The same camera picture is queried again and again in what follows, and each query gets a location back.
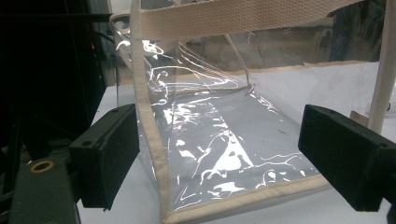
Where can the dark curtain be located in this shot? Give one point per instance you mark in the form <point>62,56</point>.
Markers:
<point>358,34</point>

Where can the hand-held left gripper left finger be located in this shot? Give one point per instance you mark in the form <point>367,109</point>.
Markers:
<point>106,149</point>

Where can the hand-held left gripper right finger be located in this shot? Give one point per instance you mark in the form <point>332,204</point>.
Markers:
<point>339,155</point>

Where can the dark metal stand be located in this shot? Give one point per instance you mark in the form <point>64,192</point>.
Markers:
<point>40,193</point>

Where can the clear plastic bag beige trim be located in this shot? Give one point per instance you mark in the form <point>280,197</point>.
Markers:
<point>218,124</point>

